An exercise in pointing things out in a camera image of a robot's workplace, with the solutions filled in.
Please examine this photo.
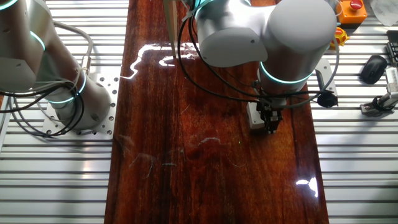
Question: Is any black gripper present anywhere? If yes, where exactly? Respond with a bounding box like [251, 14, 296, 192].
[256, 96, 286, 135]

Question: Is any black base cable bundle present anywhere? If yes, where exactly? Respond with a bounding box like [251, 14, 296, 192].
[0, 83, 85, 138]

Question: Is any yellow orange toy turtle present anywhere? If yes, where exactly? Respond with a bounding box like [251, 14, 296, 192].
[328, 27, 351, 51]

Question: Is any white paper sheet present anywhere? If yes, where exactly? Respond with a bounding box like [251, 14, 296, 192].
[369, 0, 398, 27]

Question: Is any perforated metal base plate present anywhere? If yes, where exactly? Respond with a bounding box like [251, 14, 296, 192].
[41, 73, 121, 141]

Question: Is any black computer mouse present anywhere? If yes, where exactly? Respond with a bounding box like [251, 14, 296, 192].
[358, 55, 389, 85]

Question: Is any beige plastic shelf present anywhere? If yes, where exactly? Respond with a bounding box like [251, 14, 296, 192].
[162, 0, 180, 60]

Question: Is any dark red wooden board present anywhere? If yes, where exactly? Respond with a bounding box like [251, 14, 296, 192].
[104, 0, 330, 224]

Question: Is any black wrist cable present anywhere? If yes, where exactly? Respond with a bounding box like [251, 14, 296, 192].
[176, 15, 340, 110]

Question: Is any small grey camera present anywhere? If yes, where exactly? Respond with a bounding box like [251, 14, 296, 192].
[384, 66, 398, 94]

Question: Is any orange emergency stop box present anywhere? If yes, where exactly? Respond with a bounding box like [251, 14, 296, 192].
[335, 0, 369, 26]

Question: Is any aluminium pole with black clamp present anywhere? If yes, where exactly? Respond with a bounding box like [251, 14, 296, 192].
[359, 91, 398, 118]

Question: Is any grey red push button box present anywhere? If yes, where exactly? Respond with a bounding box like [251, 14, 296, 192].
[246, 101, 266, 130]

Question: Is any grey cable with metal connector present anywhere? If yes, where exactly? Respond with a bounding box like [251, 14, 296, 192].
[52, 21, 95, 77]

